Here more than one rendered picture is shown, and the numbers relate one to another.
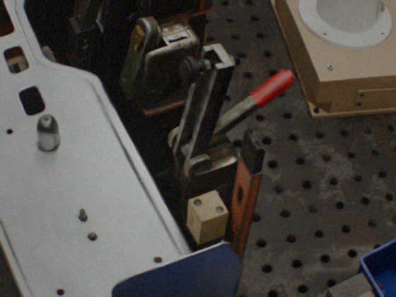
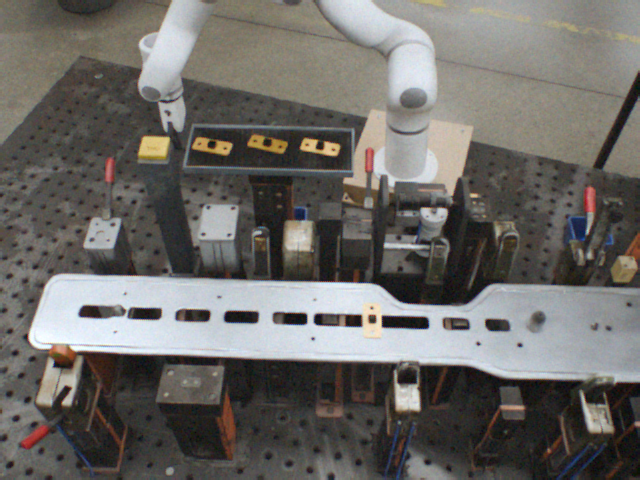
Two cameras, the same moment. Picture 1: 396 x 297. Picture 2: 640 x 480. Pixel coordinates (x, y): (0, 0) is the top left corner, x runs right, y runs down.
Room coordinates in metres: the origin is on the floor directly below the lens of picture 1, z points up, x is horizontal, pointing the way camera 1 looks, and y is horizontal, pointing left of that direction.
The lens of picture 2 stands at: (0.68, 1.03, 2.17)
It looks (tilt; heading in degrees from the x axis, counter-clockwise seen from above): 52 degrees down; 302
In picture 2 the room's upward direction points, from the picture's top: 1 degrees clockwise
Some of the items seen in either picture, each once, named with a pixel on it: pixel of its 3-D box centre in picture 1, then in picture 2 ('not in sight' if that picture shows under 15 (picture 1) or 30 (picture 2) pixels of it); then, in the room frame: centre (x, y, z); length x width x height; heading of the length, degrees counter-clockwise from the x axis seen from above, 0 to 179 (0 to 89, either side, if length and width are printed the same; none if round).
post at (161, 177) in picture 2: not in sight; (171, 215); (1.55, 0.33, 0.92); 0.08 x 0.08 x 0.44; 31
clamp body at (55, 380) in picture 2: not in sight; (86, 418); (1.36, 0.83, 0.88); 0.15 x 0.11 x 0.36; 121
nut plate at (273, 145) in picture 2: not in sight; (267, 142); (1.34, 0.19, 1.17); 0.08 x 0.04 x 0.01; 15
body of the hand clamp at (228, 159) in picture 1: (199, 228); (560, 294); (0.64, -0.01, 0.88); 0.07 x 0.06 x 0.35; 121
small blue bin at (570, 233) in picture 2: (389, 283); (585, 239); (0.64, -0.33, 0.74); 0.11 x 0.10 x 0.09; 31
